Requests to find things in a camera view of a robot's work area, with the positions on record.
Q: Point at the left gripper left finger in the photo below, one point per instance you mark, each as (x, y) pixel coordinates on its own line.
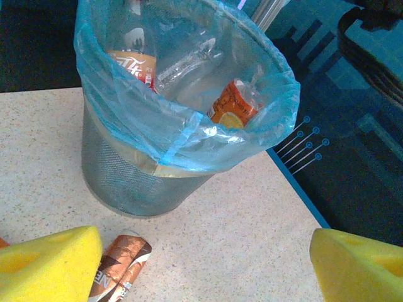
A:
(47, 270)

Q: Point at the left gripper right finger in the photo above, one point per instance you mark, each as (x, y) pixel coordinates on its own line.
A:
(362, 273)

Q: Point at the metal mesh waste bin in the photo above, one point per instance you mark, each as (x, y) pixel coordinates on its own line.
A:
(126, 188)

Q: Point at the trash bin with blue liner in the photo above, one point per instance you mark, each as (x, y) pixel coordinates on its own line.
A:
(132, 126)

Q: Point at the orange juice bottle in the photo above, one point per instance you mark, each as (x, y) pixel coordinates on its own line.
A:
(233, 104)

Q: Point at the clear cola bottle red label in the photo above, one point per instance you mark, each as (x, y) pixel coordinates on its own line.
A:
(132, 63)
(185, 67)

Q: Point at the aluminium frame post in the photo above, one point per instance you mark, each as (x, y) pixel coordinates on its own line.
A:
(267, 11)

